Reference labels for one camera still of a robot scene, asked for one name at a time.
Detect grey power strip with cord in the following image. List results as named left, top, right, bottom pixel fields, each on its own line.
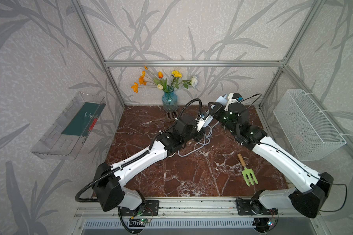
left=177, top=122, right=219, bottom=157

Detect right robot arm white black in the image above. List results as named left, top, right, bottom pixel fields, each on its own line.
left=208, top=102, right=333, bottom=218

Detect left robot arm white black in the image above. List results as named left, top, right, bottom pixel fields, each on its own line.
left=92, top=113, right=213, bottom=212

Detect blue glass vase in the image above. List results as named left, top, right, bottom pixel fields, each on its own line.
left=162, top=91, right=178, bottom=112

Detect green garden hand fork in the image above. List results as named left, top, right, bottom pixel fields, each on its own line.
left=237, top=154, right=258, bottom=186

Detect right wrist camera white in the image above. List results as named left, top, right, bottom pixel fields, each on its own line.
left=216, top=93, right=243, bottom=111

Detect aluminium front rail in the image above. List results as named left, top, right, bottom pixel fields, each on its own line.
left=73, top=196, right=321, bottom=219

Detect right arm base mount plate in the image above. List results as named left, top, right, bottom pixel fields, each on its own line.
left=235, top=198, right=278, bottom=217

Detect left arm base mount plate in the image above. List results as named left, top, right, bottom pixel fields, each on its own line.
left=119, top=200, right=160, bottom=216

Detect white wire mesh basket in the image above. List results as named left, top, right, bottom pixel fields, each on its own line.
left=273, top=90, right=347, bottom=161

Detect clear plastic wall tray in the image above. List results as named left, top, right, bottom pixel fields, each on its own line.
left=31, top=92, right=106, bottom=160

